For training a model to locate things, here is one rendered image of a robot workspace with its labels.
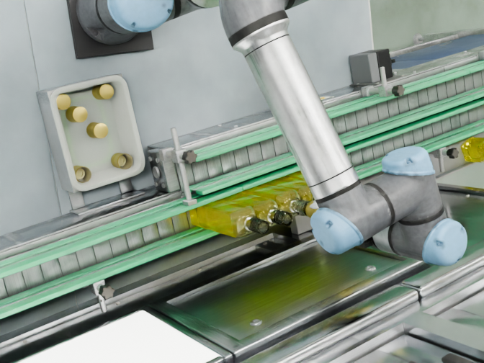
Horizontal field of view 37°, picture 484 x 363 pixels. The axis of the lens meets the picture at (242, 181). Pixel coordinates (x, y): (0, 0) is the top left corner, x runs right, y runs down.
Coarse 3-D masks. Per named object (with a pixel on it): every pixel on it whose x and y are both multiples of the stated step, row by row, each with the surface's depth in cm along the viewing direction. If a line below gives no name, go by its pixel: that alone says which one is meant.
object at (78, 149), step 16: (96, 80) 152; (112, 80) 154; (80, 96) 158; (112, 96) 160; (128, 96) 156; (64, 112) 156; (96, 112) 160; (112, 112) 162; (128, 112) 157; (64, 128) 156; (80, 128) 158; (112, 128) 162; (128, 128) 159; (64, 144) 149; (80, 144) 159; (96, 144) 161; (112, 144) 163; (128, 144) 161; (80, 160) 159; (96, 160) 161; (144, 160) 159; (96, 176) 158; (112, 176) 156; (128, 176) 158
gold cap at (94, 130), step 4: (92, 124) 158; (96, 124) 156; (100, 124) 156; (104, 124) 157; (88, 128) 158; (92, 128) 156; (96, 128) 156; (100, 128) 156; (104, 128) 157; (88, 132) 158; (92, 132) 156; (96, 132) 156; (100, 132) 156; (104, 132) 157; (92, 136) 158; (96, 136) 156; (100, 136) 156; (104, 136) 157
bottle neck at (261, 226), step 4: (248, 220) 144; (252, 220) 143; (256, 220) 142; (260, 220) 141; (264, 220) 142; (244, 224) 145; (248, 224) 144; (252, 224) 143; (256, 224) 142; (260, 224) 141; (264, 224) 143; (268, 224) 142; (248, 228) 144; (252, 228) 143; (256, 228) 141; (260, 228) 144; (264, 228) 143; (268, 228) 142; (256, 232) 142; (260, 232) 141; (264, 232) 142
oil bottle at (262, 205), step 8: (240, 192) 161; (232, 200) 156; (240, 200) 155; (248, 200) 153; (256, 200) 152; (264, 200) 151; (272, 200) 150; (256, 208) 148; (264, 208) 148; (272, 208) 149; (264, 216) 148; (272, 224) 149
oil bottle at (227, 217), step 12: (216, 204) 155; (228, 204) 153; (240, 204) 151; (192, 216) 161; (204, 216) 156; (216, 216) 151; (228, 216) 147; (240, 216) 145; (252, 216) 146; (216, 228) 153; (228, 228) 148; (240, 228) 145
